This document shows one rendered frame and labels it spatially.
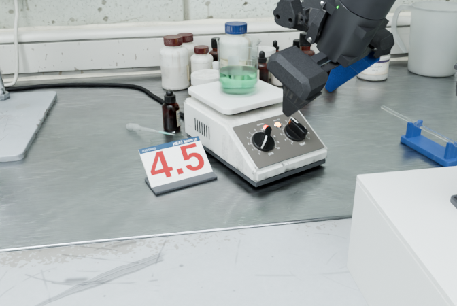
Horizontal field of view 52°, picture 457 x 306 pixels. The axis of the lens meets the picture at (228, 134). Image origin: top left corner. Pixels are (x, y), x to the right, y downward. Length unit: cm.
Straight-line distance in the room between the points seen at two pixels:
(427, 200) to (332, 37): 21
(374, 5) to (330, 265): 27
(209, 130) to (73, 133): 26
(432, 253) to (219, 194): 32
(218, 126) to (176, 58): 35
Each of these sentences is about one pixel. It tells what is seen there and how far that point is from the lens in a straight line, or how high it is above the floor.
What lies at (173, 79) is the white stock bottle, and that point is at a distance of 99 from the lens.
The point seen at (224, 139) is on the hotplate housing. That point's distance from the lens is 66.
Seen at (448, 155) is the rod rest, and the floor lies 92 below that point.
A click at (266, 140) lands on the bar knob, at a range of 62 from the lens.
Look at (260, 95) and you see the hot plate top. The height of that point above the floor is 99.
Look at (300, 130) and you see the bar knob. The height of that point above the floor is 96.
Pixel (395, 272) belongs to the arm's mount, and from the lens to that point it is 41.
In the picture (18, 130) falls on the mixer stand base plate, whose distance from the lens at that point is 86.
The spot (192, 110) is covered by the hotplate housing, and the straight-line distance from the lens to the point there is 72.
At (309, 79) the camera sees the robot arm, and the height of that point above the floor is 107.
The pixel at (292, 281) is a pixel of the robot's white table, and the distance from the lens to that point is 49.
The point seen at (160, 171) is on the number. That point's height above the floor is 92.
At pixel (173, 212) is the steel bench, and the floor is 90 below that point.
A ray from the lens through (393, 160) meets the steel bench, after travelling 73.
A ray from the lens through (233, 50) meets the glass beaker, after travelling 67.
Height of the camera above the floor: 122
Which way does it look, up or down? 24 degrees down
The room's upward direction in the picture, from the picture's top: 1 degrees counter-clockwise
